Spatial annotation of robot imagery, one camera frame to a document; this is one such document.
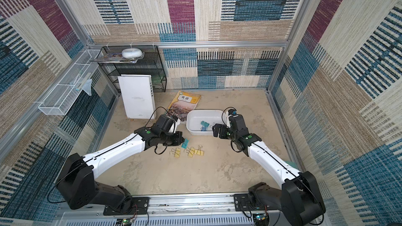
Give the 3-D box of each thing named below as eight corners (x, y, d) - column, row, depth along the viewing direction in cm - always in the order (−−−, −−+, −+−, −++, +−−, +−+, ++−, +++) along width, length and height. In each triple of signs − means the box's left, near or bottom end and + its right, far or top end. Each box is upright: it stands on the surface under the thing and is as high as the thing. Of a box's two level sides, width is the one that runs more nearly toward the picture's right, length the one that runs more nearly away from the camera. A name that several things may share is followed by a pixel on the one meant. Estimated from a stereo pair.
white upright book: (130, 123, 104) (110, 92, 82) (136, 106, 113) (120, 74, 91) (157, 123, 104) (144, 92, 82) (161, 106, 113) (150, 74, 91)
